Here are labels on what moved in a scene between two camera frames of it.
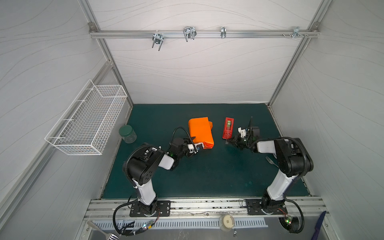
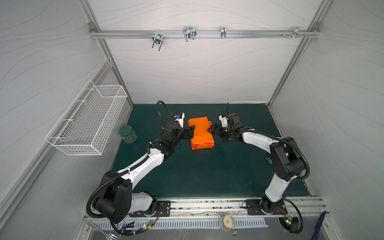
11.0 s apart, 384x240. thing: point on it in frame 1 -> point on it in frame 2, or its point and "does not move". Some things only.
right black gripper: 238,140 -> 218,130
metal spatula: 110,236 does not move
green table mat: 222,171 does not move
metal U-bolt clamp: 190,31 does not move
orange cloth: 200,128 does not move
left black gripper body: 184,148 -> 180,134
